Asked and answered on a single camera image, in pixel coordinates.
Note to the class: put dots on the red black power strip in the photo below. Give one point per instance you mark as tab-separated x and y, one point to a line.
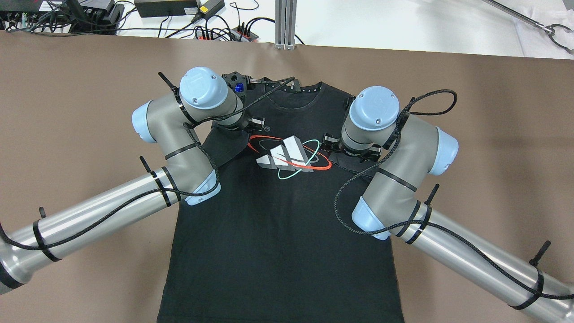
236	34

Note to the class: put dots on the metal reacher claw tool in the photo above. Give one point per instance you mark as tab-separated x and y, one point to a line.
549	30

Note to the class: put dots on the aluminium frame post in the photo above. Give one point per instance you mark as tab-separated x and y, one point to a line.
285	22

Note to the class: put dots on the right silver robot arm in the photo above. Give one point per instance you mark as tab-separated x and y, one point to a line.
405	150

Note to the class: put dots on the black power adapter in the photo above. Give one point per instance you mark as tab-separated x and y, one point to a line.
164	8

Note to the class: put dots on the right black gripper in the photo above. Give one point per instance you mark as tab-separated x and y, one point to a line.
357	154

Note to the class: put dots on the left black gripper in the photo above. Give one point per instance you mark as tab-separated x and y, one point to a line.
247	121

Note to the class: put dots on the black graphic t-shirt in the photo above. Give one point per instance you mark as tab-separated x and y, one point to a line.
268	247

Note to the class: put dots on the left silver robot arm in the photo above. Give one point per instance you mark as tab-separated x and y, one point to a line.
189	175

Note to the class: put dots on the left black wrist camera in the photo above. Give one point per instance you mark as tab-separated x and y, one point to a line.
237	82

